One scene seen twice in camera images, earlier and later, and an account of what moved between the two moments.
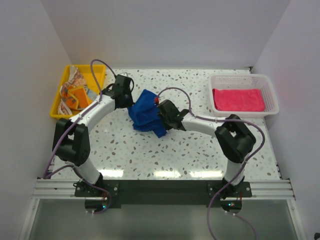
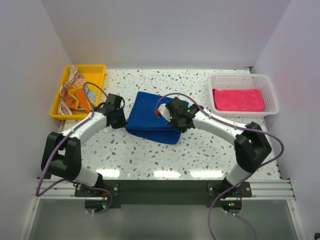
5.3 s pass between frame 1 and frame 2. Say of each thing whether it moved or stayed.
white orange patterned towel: stayed
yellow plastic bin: stayed
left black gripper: moved
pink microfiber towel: stayed
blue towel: moved
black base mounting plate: stayed
